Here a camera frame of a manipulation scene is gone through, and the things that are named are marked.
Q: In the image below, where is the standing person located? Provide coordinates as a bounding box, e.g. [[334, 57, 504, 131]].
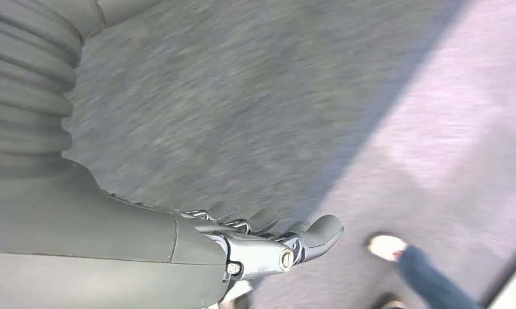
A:
[[365, 231, 484, 309]]

